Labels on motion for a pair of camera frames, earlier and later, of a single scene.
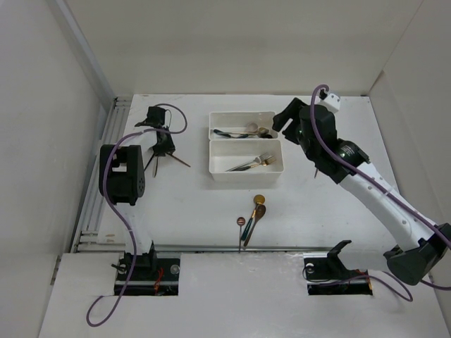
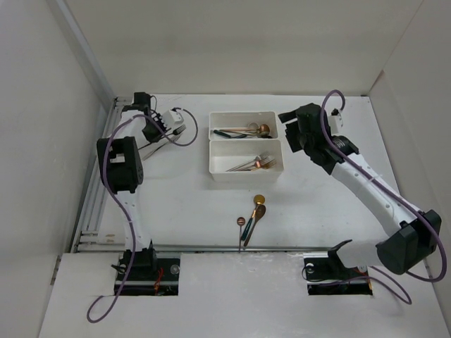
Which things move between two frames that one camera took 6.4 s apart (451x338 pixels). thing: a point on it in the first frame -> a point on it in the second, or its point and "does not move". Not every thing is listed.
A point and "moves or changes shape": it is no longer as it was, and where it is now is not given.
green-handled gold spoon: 258,199 does not move
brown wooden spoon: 260,212 does not move
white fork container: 225,154 does not move
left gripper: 168,148 -> 156,137
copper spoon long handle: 180,160 -> 263,128
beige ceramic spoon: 251,127 does not move
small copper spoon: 240,221 does not move
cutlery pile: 155,166 moves or changes shape
